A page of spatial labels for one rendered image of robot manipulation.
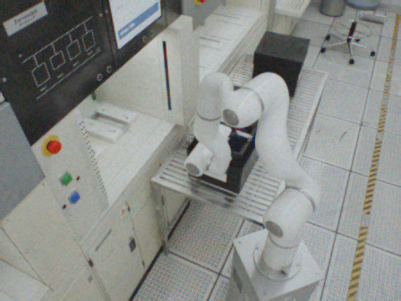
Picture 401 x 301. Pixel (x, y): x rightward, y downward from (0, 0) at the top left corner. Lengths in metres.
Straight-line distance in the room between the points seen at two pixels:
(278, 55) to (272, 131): 1.12
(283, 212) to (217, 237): 1.33
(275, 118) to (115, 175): 0.84
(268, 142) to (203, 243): 1.44
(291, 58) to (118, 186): 1.19
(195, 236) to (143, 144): 0.90
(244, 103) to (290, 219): 0.39
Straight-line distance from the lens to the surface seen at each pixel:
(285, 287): 1.45
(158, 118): 1.85
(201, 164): 1.32
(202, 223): 2.44
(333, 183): 2.83
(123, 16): 1.23
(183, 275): 2.27
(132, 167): 1.63
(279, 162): 1.05
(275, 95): 1.00
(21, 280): 1.48
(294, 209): 1.12
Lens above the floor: 2.07
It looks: 46 degrees down
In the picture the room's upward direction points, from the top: straight up
